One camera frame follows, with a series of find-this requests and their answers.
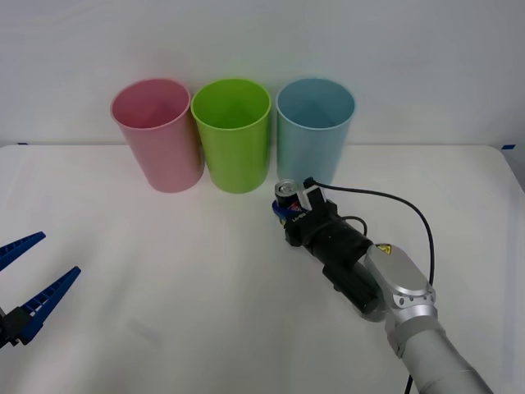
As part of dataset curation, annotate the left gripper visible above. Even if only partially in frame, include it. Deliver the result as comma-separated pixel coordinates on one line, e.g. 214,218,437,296
0,231,82,350

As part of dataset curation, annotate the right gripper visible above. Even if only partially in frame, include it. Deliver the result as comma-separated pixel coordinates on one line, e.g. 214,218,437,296
270,199,341,248

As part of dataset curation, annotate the black drink can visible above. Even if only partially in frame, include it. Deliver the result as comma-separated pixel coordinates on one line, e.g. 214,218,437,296
273,178,304,215

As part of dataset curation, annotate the green plastic bin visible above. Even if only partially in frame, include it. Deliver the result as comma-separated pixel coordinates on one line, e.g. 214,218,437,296
189,77,273,195

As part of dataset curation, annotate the pale blue plastic bin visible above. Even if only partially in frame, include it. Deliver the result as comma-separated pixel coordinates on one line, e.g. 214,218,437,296
275,76,356,193

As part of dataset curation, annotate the pink plastic bin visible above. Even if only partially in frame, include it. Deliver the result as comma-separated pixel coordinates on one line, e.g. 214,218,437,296
109,77,205,194

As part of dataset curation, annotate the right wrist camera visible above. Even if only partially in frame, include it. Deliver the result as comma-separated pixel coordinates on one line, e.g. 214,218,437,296
295,183,328,214

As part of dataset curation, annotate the black camera cable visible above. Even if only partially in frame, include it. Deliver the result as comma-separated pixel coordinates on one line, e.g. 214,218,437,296
303,176,435,394

